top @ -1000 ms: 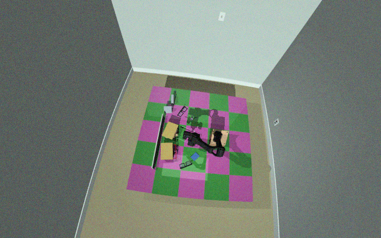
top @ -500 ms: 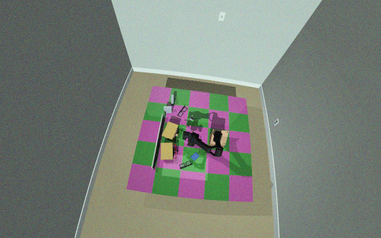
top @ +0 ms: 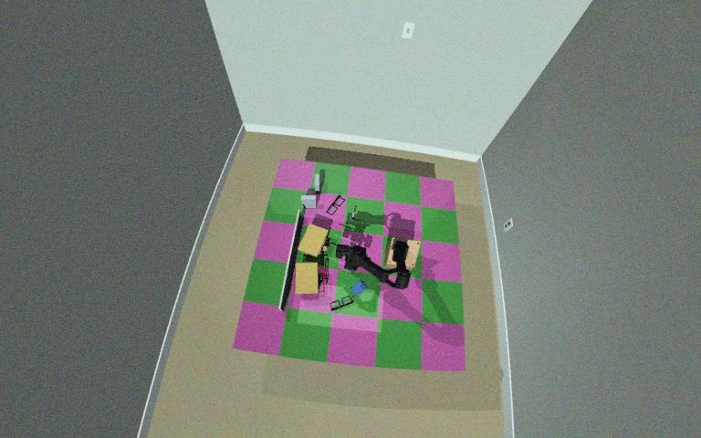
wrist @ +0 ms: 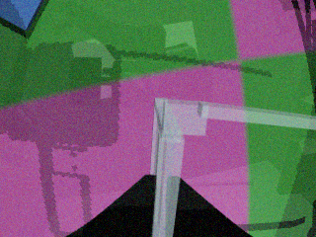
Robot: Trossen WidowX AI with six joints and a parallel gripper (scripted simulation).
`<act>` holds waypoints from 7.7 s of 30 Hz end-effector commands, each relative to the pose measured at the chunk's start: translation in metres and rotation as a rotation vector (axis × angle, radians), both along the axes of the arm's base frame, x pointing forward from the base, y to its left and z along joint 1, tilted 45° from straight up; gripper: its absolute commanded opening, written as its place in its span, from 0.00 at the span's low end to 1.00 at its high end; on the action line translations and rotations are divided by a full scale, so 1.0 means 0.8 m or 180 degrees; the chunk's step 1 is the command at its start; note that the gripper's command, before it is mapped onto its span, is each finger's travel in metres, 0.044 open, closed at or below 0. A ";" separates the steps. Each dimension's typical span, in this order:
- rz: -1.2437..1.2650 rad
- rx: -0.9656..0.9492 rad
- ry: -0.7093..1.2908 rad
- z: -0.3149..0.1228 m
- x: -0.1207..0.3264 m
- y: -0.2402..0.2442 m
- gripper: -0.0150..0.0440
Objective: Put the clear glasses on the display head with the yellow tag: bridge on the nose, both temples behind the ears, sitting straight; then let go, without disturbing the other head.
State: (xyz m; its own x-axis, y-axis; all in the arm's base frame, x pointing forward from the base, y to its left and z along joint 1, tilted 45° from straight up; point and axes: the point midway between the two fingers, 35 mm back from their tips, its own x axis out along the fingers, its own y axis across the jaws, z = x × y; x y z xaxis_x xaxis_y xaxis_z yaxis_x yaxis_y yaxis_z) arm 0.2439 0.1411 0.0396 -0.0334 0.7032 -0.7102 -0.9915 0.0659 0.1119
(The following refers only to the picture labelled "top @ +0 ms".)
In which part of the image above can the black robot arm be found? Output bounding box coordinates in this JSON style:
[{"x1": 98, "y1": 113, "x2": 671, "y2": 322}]
[{"x1": 336, "y1": 240, "x2": 411, "y2": 289}]

